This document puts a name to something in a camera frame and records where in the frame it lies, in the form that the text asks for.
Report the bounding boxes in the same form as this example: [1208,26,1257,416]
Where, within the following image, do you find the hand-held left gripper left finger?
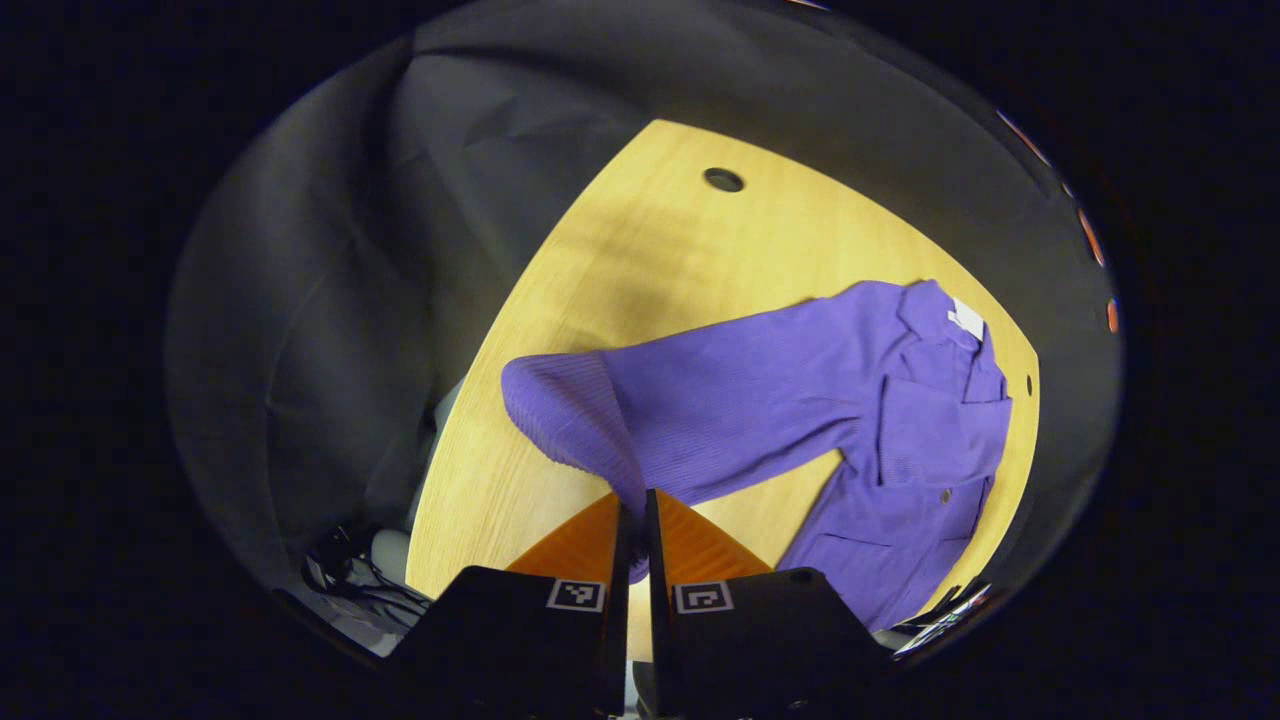
[385,492,633,719]

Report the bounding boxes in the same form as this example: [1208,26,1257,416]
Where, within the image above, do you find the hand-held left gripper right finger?
[644,487,895,719]

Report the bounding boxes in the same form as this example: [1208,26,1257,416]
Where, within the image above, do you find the purple shirt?
[500,279,1014,633]

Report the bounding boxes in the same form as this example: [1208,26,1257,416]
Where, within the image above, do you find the white flat device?
[895,583,993,658]

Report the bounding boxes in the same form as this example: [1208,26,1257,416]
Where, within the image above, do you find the black backdrop cloth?
[165,0,1126,641]

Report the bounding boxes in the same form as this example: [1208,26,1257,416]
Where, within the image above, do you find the black cables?
[300,522,436,626]

